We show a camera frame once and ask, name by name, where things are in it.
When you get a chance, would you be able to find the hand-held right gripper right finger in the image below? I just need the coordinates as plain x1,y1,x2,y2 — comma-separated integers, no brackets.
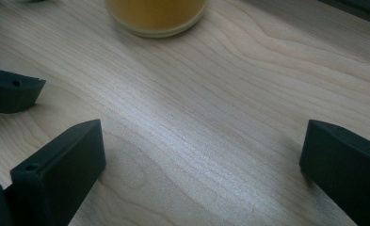
299,119,370,226

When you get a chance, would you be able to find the yellow spice jar white lid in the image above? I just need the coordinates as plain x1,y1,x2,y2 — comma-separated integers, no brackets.
105,0,209,39

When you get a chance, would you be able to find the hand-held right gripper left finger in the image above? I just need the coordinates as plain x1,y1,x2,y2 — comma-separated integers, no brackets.
9,119,107,226

